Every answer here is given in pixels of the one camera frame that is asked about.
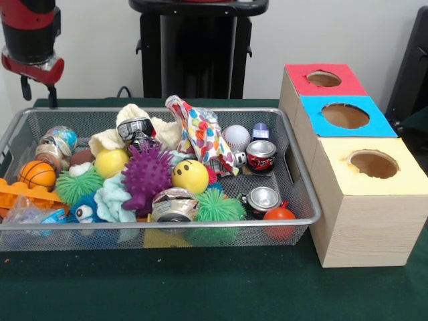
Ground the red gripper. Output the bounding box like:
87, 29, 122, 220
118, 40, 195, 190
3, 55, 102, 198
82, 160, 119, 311
1, 53, 66, 108

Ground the silver mesh bin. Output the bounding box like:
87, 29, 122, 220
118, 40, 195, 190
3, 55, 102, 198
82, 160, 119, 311
0, 106, 324, 251

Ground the wooden box with three holes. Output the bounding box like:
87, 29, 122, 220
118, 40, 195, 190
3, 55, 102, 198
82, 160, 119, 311
279, 63, 428, 268

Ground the orange basketball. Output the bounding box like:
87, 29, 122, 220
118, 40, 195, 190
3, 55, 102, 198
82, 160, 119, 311
18, 160, 57, 192

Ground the purple spiky rubber toy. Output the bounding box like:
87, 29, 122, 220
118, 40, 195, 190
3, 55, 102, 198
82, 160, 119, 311
120, 142, 175, 217

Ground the white cloth with coloured dots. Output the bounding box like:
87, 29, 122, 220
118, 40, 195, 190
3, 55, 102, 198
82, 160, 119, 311
165, 94, 240, 177

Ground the yellow smiley ball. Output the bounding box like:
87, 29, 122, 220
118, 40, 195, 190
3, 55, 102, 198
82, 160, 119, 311
171, 158, 210, 195

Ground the white baseball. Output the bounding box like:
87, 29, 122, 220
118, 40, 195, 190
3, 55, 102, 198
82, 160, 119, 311
222, 124, 251, 148

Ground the purple toy block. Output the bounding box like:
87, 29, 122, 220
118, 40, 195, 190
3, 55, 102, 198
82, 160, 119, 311
251, 122, 270, 142

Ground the crushed red can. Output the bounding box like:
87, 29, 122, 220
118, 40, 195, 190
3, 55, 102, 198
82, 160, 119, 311
246, 139, 278, 175

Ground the crushed black can silver lid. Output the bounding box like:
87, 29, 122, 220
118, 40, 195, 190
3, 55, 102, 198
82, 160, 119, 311
245, 186, 284, 220

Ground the dark green table cloth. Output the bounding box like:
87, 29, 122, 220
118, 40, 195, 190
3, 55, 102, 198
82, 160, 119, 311
0, 96, 428, 321
401, 106, 428, 134

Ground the red ball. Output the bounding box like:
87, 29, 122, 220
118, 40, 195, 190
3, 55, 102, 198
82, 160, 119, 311
263, 207, 298, 240

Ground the black chair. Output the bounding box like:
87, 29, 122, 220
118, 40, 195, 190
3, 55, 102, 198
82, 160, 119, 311
384, 5, 428, 116

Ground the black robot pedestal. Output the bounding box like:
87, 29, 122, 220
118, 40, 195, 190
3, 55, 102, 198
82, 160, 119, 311
128, 0, 270, 100

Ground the green stringy puffer ball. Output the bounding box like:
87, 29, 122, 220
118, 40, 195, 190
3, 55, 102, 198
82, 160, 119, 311
193, 187, 247, 222

